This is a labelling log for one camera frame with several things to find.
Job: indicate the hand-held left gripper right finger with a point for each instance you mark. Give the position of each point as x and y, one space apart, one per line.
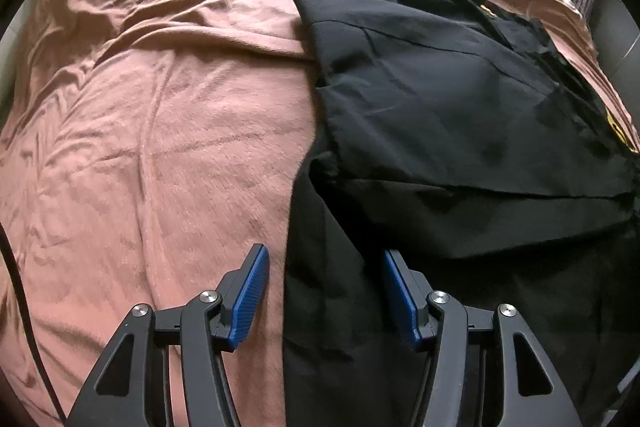
400 302

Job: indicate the pink-brown fleece blanket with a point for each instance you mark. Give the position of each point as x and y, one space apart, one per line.
150 132

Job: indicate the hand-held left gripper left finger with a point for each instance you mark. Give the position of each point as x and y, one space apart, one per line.
250 299

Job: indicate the black garment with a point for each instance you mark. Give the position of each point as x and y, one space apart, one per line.
450 107

